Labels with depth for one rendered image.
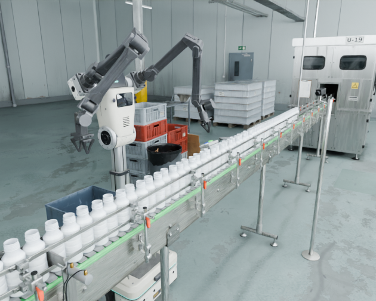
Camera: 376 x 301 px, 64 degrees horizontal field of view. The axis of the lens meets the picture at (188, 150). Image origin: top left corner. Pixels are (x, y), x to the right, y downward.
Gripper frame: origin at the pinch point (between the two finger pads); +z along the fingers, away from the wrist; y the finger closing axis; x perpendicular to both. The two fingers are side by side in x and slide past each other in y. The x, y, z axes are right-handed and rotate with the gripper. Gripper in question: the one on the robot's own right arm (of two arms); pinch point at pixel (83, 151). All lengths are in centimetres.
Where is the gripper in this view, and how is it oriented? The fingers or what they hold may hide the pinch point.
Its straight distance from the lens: 161.6
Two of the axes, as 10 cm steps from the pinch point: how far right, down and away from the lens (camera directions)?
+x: 5.6, -2.2, 8.0
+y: 8.3, 1.6, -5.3
